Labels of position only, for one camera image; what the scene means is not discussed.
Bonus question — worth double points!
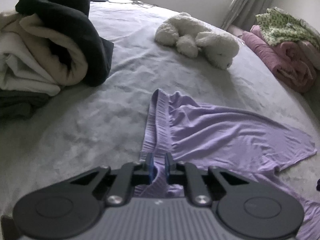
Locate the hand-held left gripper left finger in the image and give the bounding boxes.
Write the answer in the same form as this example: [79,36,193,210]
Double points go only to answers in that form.
[66,153,153,207]

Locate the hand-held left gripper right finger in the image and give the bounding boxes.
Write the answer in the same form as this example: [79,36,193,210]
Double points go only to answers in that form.
[165,153,252,207]

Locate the lavender pants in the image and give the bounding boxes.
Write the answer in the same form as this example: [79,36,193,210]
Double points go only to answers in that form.
[134,88,320,240]

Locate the pile of black and cream clothes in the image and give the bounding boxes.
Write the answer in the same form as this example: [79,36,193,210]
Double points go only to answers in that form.
[15,0,114,87]

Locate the grey bed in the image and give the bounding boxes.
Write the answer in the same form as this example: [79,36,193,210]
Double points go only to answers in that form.
[0,0,320,240]

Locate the white plush dog toy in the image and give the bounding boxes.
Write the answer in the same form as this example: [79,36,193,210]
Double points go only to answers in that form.
[154,12,240,70]

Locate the dark grey folded garment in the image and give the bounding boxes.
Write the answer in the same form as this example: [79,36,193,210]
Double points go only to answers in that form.
[0,90,50,120]

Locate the white folded cloth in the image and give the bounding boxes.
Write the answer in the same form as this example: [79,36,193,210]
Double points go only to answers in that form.
[0,52,62,97]

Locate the pink folded quilt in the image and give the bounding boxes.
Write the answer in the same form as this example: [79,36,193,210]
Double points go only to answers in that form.
[241,25,320,93]

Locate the cream fleece blanket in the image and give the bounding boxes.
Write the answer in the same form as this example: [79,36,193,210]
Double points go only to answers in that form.
[0,12,88,88]

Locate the green patterned blanket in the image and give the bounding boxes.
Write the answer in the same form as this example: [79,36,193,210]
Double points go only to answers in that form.
[255,7,320,49]

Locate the grey patterned curtain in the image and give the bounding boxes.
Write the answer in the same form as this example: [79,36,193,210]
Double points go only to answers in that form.
[221,0,279,30]

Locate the thin charging cable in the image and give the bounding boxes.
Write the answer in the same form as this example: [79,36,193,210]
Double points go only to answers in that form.
[107,0,158,8]

